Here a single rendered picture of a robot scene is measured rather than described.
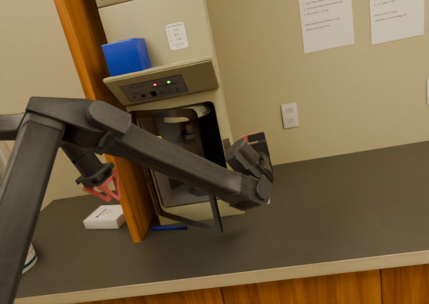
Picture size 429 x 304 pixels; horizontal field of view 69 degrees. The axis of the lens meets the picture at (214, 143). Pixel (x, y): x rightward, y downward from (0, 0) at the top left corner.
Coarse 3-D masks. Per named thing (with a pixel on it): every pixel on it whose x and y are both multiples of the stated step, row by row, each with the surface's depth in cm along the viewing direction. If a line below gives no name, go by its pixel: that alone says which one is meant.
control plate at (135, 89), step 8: (152, 80) 91; (160, 80) 92; (176, 80) 92; (120, 88) 93; (128, 88) 93; (136, 88) 94; (144, 88) 94; (152, 88) 94; (160, 88) 95; (168, 88) 95; (184, 88) 96; (128, 96) 97; (136, 96) 97; (152, 96) 98; (160, 96) 98
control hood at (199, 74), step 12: (192, 60) 87; (204, 60) 86; (144, 72) 88; (156, 72) 88; (168, 72) 89; (180, 72) 89; (192, 72) 90; (204, 72) 90; (216, 72) 96; (108, 84) 91; (120, 84) 91; (192, 84) 95; (204, 84) 95; (216, 84) 96; (120, 96) 97; (168, 96) 99
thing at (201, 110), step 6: (204, 102) 110; (174, 108) 107; (180, 108) 106; (186, 108) 105; (192, 108) 106; (198, 108) 106; (204, 108) 108; (210, 108) 112; (198, 114) 106; (204, 114) 107
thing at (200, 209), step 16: (144, 112) 97; (160, 112) 92; (176, 112) 88; (192, 112) 84; (144, 128) 100; (160, 128) 95; (176, 128) 90; (192, 128) 86; (176, 144) 93; (192, 144) 88; (160, 176) 105; (160, 192) 108; (176, 192) 102; (192, 192) 96; (160, 208) 112; (176, 208) 105; (192, 208) 100; (208, 208) 94; (192, 224) 103; (208, 224) 97
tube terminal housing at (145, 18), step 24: (144, 0) 93; (168, 0) 92; (192, 0) 92; (120, 24) 96; (144, 24) 95; (192, 24) 94; (168, 48) 97; (192, 48) 96; (192, 96) 101; (216, 96) 101
